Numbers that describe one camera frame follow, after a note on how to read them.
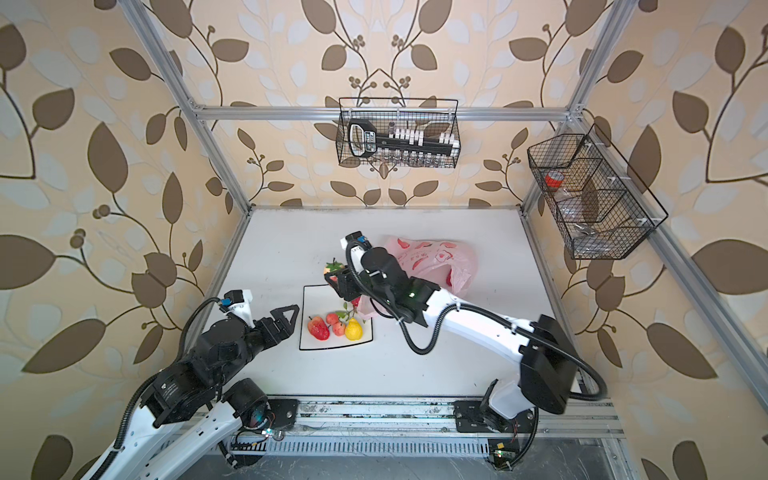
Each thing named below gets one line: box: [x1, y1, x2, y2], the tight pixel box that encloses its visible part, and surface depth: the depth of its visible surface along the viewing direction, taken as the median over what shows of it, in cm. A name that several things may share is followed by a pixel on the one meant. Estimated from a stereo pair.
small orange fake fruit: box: [332, 322, 347, 337], surface depth 87 cm
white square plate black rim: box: [299, 284, 373, 351], surface depth 88 cm
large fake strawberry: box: [307, 316, 330, 341], surface depth 86 cm
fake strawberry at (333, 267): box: [324, 261, 345, 281], surface depth 72 cm
